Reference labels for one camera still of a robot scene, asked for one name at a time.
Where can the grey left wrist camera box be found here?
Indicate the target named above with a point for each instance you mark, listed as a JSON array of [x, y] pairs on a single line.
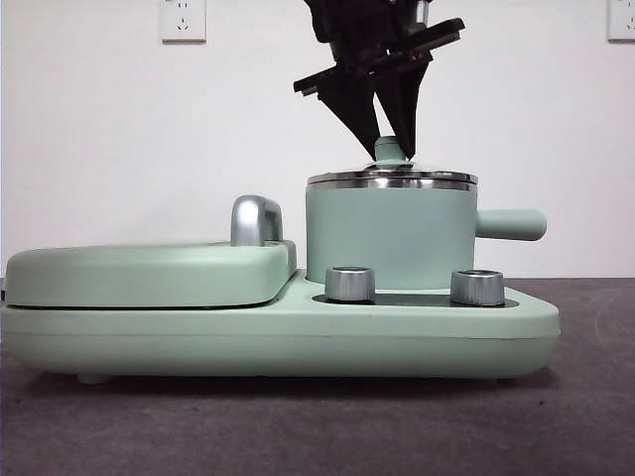
[[421, 12]]

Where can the mint green griddle lid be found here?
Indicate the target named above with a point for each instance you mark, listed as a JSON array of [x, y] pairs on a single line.
[[149, 273]]

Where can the mint green breakfast machine base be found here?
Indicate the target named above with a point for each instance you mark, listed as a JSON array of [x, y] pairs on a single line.
[[297, 337]]

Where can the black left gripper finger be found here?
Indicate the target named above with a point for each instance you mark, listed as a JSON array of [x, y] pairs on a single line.
[[404, 99], [354, 109]]

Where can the silver control knob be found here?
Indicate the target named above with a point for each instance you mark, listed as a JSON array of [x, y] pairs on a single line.
[[477, 288], [349, 285]]

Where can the glass pot lid green knob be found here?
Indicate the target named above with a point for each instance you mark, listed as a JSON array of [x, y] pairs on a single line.
[[388, 151]]

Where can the white wall socket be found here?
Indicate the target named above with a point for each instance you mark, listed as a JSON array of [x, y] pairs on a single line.
[[622, 20], [182, 22]]

